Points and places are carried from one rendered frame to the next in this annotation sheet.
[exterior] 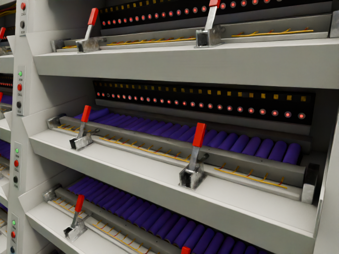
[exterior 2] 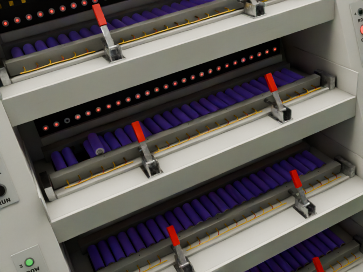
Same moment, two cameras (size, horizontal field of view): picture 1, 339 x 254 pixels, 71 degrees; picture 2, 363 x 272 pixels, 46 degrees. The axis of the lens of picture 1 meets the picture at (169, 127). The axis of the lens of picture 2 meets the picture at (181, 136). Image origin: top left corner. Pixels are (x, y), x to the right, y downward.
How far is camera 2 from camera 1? 0.69 m
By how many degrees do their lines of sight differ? 52
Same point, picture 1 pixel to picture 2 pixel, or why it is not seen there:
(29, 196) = not seen: outside the picture
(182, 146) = (245, 105)
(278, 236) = (342, 108)
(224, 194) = (305, 110)
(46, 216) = not seen: outside the picture
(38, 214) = not seen: outside the picture
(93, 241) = (208, 256)
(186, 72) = (253, 39)
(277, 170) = (308, 82)
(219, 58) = (276, 21)
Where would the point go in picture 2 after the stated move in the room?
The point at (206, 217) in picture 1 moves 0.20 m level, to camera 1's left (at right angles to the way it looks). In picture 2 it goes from (305, 131) to (264, 175)
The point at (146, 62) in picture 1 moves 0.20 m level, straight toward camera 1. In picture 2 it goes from (216, 42) to (340, 6)
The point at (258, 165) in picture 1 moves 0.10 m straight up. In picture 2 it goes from (297, 86) to (286, 36)
